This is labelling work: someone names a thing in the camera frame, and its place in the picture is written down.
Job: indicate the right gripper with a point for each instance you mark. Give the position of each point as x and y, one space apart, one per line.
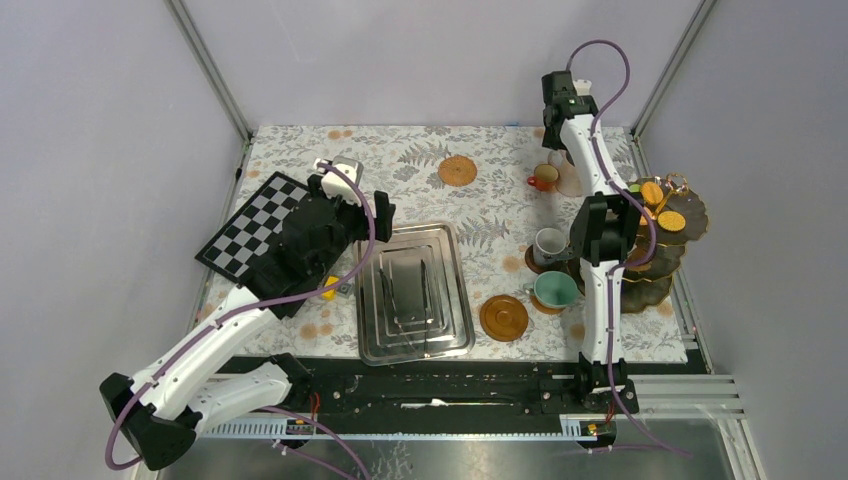
551 142

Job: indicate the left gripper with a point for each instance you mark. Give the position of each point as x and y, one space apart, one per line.
384 214

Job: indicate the small red cup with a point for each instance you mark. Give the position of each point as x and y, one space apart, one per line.
544 178

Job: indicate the woven rattan coaster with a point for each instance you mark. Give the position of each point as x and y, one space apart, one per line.
457 171

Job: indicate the orange cookie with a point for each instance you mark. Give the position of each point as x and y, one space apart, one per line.
652 193

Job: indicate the grey patterned mug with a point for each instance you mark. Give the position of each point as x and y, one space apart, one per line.
551 246

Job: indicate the brown wooden saucer coaster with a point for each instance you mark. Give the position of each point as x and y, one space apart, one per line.
504 318

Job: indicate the dark walnut coaster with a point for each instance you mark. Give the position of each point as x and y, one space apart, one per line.
539 269

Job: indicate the yellow waffle cookie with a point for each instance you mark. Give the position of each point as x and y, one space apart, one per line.
671 221

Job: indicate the light orange wooden coaster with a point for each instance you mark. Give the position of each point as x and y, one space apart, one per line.
545 309

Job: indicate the mint green cup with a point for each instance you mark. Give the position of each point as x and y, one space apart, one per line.
552 290

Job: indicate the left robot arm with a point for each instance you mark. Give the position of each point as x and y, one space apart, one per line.
159 411

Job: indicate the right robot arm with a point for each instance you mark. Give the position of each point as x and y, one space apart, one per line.
602 234

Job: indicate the small grey block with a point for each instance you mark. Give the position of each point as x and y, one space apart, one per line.
345 290

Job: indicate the stainless steel tray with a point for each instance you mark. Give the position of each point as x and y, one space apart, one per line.
437 244

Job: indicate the yellow block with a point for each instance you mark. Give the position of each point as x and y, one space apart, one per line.
329 291

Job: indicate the black white chessboard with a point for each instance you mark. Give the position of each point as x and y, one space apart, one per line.
279 204

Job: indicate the three tier black cake stand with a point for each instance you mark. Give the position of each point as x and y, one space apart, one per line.
649 284

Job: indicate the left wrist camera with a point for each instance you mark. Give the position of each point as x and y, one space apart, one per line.
337 175

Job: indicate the aluminium frame post right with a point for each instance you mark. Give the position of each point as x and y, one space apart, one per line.
678 56

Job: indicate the aluminium frame post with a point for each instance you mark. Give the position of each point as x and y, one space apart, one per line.
678 56
204 58

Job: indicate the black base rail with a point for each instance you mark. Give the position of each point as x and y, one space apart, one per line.
447 397

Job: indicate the aluminium frame post left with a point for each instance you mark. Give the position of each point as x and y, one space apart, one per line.
204 58

